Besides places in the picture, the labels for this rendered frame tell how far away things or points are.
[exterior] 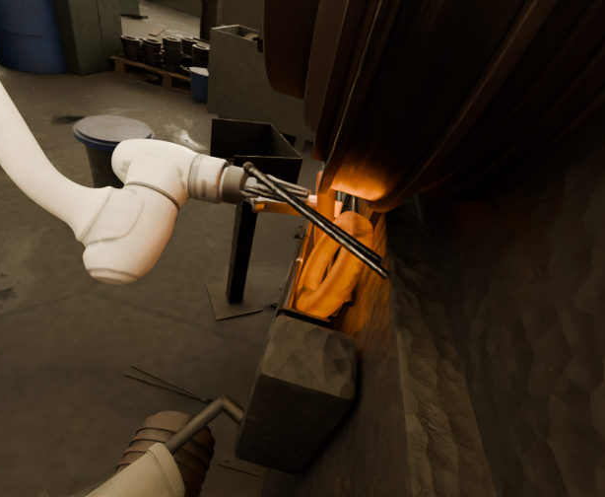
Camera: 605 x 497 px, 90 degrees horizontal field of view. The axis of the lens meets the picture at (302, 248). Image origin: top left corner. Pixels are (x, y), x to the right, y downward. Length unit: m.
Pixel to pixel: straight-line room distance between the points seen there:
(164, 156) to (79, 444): 0.84
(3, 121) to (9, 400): 0.87
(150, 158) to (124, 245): 0.17
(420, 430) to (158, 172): 0.54
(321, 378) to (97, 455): 0.91
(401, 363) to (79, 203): 0.50
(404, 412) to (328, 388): 0.09
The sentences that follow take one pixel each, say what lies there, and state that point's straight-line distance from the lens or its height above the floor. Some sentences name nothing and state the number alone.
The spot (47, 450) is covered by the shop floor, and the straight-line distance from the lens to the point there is 1.19.
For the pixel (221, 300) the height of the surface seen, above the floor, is 0.01.
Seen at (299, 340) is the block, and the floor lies 0.80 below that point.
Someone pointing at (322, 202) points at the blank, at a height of 0.80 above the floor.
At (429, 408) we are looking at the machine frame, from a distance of 0.26.
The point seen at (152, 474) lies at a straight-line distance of 0.39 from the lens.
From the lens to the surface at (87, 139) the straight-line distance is 1.62.
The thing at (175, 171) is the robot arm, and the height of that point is 0.78.
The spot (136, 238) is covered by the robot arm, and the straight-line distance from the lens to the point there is 0.56.
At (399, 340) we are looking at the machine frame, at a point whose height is 0.87.
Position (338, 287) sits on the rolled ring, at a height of 0.79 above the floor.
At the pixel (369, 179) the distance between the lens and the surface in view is 0.28.
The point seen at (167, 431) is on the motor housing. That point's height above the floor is 0.53.
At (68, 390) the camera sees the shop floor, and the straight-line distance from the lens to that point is 1.25.
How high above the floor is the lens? 1.07
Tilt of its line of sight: 38 degrees down
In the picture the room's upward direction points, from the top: 18 degrees clockwise
